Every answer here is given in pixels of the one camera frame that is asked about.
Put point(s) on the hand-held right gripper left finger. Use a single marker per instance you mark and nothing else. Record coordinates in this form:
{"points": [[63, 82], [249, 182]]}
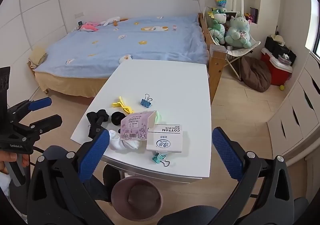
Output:
{"points": [[93, 155]]}

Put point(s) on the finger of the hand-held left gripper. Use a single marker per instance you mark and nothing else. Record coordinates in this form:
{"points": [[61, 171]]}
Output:
{"points": [[40, 103], [47, 122]]}

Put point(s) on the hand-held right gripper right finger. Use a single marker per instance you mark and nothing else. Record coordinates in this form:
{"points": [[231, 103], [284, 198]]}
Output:
{"points": [[227, 152]]}

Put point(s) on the brown round waste bin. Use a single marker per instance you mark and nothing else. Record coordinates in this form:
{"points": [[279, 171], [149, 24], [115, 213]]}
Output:
{"points": [[140, 197]]}

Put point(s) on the white socks box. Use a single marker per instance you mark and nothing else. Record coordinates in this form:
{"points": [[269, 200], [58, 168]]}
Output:
{"points": [[165, 140]]}

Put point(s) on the person's left forearm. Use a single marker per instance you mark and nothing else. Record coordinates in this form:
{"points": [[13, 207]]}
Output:
{"points": [[3, 182]]}

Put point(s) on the person's left hand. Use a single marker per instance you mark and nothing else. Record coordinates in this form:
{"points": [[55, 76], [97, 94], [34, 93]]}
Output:
{"points": [[8, 158]]}

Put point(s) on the white socks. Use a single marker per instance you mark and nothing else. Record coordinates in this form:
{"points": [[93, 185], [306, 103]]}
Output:
{"points": [[117, 141]]}

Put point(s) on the person's left leg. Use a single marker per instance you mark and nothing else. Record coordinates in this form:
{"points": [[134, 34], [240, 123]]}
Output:
{"points": [[56, 151]]}

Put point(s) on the person's leg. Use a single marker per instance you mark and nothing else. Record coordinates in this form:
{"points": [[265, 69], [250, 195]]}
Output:
{"points": [[56, 151], [187, 215]]}

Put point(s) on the folded yellow towel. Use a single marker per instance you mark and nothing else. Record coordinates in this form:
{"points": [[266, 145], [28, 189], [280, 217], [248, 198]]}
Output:
{"points": [[37, 56]]}

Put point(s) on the purple printed card package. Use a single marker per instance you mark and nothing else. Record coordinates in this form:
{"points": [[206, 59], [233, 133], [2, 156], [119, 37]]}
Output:
{"points": [[135, 127]]}

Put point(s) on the yellow plastic clip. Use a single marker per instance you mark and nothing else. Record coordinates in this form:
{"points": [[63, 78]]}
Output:
{"points": [[122, 105]]}

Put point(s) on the teal binder clip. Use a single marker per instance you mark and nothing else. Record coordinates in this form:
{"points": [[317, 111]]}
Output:
{"points": [[158, 158]]}

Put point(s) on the blue binder clip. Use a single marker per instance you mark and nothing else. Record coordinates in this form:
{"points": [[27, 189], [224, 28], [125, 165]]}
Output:
{"points": [[145, 103]]}

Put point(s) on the person's right leg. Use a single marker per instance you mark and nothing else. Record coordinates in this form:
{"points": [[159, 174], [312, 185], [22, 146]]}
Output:
{"points": [[187, 215]]}

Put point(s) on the light green cloth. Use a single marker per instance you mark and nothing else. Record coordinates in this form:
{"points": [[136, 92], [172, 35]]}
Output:
{"points": [[158, 117]]}

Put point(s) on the brown bean bag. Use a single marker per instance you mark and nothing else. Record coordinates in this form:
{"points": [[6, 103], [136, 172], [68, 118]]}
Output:
{"points": [[256, 75]]}

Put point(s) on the wooden bed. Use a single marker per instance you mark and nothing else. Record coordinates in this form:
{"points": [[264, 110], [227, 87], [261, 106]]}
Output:
{"points": [[216, 70]]}

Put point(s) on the pink plush toy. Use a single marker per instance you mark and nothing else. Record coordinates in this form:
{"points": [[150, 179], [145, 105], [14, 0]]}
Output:
{"points": [[90, 27]]}

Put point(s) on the black office chair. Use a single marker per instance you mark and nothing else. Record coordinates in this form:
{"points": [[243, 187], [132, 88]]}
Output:
{"points": [[301, 208]]}

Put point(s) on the white table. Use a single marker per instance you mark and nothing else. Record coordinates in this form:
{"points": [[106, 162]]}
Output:
{"points": [[162, 85]]}

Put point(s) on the red cooler box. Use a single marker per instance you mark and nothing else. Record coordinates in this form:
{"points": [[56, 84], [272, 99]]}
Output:
{"points": [[272, 70]]}

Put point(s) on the white folding chair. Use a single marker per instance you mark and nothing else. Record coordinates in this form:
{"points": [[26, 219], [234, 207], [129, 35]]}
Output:
{"points": [[240, 52]]}

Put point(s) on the blue printed blanket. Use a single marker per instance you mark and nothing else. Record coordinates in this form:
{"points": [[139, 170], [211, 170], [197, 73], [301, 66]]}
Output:
{"points": [[125, 45]]}

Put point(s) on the white drawer cabinet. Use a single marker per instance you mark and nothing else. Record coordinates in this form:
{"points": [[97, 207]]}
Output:
{"points": [[307, 85]]}

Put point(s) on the white goose plush toy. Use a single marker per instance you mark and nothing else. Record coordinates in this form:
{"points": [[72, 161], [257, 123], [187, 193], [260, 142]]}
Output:
{"points": [[110, 21]]}

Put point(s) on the black bag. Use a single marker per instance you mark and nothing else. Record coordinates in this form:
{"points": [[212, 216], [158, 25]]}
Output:
{"points": [[273, 47]]}

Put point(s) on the light green dinosaur plush toy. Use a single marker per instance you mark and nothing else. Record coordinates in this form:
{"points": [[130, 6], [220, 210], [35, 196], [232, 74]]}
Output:
{"points": [[237, 32]]}

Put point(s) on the cream hat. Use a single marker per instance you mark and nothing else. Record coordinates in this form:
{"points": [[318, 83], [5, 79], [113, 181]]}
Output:
{"points": [[278, 38]]}

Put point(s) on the green dragon plush toy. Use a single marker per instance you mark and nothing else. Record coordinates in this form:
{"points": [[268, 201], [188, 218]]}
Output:
{"points": [[217, 25]]}

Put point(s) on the black board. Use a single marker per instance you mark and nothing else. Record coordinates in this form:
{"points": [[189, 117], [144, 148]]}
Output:
{"points": [[231, 16]]}

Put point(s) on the small colourful toys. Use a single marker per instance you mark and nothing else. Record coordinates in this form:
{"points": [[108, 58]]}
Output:
{"points": [[248, 17]]}

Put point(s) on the dark purple book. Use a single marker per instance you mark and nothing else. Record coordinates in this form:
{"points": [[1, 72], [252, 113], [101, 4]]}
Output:
{"points": [[254, 15]]}

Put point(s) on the white arched stand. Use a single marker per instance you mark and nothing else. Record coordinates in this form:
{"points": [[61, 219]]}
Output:
{"points": [[235, 2]]}

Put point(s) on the window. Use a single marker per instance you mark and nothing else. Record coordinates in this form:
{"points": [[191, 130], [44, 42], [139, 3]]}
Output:
{"points": [[313, 27]]}

